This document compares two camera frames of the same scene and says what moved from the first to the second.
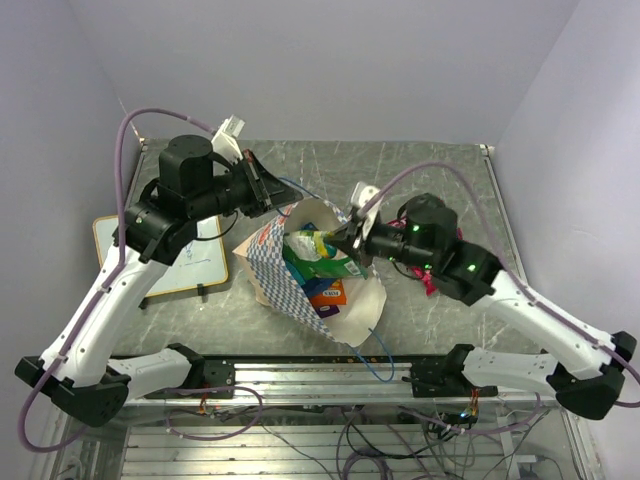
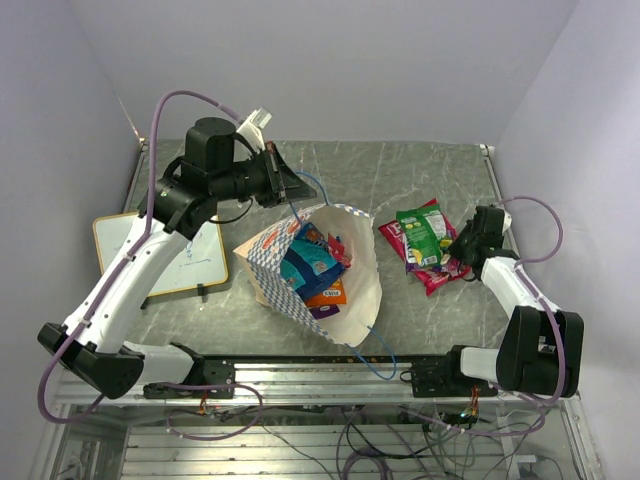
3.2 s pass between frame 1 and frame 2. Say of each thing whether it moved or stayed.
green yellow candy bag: moved
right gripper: moved
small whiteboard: stayed
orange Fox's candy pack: stayed
